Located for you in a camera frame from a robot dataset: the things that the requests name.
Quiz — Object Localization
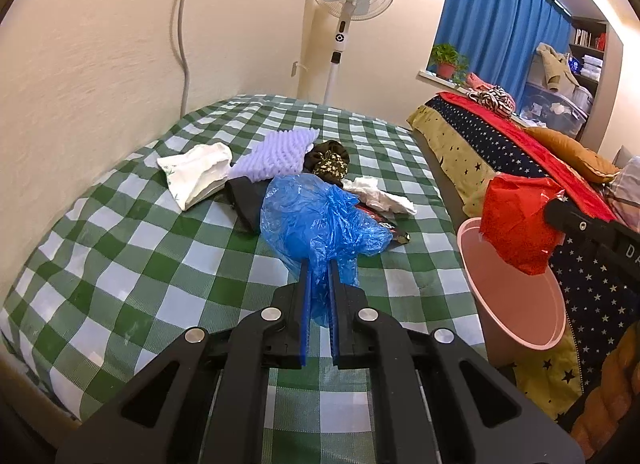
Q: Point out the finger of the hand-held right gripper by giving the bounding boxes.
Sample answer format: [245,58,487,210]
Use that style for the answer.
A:
[544,196,617,245]

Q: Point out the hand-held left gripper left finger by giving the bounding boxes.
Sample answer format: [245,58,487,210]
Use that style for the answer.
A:
[54,262,315,464]

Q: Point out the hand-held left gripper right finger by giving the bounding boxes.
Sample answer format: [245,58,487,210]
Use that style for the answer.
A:
[327,260,586,464]

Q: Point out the red plastic bag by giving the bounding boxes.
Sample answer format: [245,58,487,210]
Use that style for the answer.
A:
[480,175,568,275]

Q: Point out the blue plastic bag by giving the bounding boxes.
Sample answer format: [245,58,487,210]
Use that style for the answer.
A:
[260,175,393,329]

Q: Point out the pink plastic bin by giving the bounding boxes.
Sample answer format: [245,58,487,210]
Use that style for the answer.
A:
[457,217,568,375]

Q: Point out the dark floral cloth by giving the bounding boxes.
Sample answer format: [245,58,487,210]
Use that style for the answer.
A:
[302,140,351,188]

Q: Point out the white foam net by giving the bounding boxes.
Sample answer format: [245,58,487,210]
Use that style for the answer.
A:
[227,128,320,182]

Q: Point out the plaid pillow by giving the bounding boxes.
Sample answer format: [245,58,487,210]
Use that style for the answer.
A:
[602,156,640,232]

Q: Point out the orange pillow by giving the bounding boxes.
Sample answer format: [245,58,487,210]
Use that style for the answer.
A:
[522,126,621,183]

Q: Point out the red blanket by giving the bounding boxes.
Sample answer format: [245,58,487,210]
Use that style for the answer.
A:
[437,91,618,225]

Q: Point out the black red snack packet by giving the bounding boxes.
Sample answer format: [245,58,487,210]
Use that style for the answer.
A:
[355,201,412,246]

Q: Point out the clear plastic storage box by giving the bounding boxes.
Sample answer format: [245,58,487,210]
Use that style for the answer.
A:
[520,81,593,139]

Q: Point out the bed with red blanket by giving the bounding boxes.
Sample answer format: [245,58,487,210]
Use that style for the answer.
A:
[406,94,640,435]

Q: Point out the crumpled white tissue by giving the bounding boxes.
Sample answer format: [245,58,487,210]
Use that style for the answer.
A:
[342,176,417,216]

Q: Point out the orange braided cushion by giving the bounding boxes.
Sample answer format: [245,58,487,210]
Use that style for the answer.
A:
[570,329,640,460]

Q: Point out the black white striped cloth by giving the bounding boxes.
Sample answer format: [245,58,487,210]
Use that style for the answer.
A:
[467,85,516,119]

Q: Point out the beige coat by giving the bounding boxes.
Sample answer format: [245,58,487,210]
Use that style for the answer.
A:
[535,42,576,92]

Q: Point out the green checked bed sheet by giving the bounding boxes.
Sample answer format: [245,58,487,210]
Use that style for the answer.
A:
[0,92,488,464]

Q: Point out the dark bookshelf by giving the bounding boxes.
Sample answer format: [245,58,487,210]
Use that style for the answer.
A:
[567,16,608,94]

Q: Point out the white plastic bag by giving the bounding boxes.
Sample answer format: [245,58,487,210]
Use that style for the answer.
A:
[156,142,233,212]

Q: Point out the white window sill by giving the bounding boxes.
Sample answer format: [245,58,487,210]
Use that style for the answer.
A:
[417,70,468,90]

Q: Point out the potted green plant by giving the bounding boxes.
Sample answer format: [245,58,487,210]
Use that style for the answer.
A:
[429,42,471,84]

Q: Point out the blue curtain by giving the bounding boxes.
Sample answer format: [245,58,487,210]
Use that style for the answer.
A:
[432,0,573,94]

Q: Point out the grey wall cable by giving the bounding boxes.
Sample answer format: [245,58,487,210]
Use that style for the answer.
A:
[170,0,196,117]

